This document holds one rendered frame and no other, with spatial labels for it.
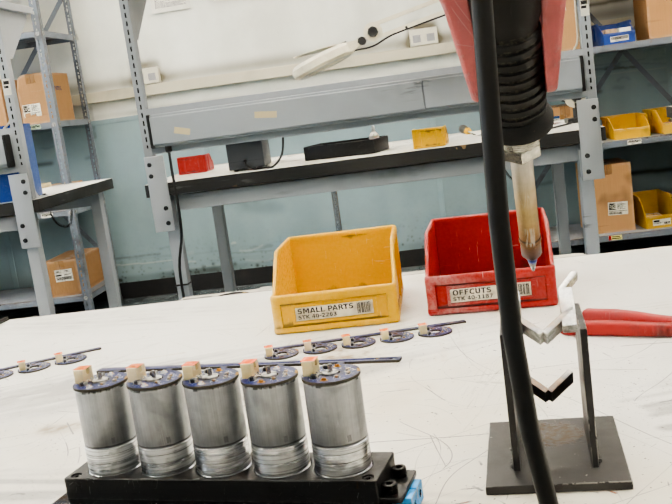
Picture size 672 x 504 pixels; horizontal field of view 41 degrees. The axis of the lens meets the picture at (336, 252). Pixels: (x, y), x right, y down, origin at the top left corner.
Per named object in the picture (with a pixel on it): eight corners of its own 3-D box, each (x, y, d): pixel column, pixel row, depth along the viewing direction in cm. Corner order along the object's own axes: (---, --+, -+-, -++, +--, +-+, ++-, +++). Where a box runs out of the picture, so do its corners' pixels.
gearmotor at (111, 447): (128, 495, 40) (108, 386, 40) (82, 494, 41) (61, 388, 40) (155, 472, 43) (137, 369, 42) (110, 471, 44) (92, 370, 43)
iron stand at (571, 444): (495, 542, 41) (471, 423, 35) (488, 388, 47) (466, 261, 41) (632, 538, 40) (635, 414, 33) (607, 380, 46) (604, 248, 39)
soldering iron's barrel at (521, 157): (514, 270, 35) (498, 142, 31) (511, 243, 36) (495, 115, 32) (552, 267, 35) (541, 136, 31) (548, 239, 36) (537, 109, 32)
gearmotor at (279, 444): (302, 497, 38) (285, 381, 37) (249, 496, 39) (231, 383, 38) (320, 472, 40) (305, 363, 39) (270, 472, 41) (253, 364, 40)
